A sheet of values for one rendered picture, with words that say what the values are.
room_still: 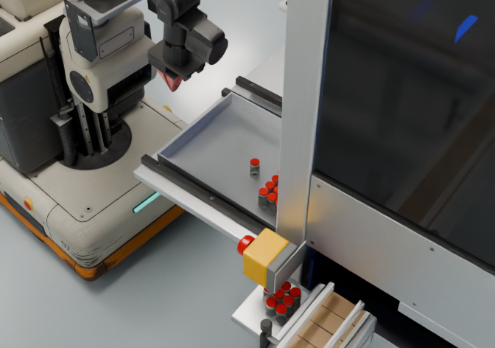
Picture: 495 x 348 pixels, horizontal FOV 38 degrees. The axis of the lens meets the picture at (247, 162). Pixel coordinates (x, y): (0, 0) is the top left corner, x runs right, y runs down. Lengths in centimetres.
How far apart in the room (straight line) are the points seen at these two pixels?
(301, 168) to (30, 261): 161
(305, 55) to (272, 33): 241
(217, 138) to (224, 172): 11
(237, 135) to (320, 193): 53
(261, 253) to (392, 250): 24
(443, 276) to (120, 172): 149
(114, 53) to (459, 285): 124
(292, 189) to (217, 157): 44
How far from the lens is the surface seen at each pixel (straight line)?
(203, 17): 133
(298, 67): 103
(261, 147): 165
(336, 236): 124
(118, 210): 234
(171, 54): 140
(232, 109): 174
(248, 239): 131
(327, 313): 133
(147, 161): 161
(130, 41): 207
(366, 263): 124
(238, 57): 328
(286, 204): 126
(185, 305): 243
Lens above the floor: 207
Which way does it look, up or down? 47 degrees down
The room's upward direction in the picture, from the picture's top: straight up
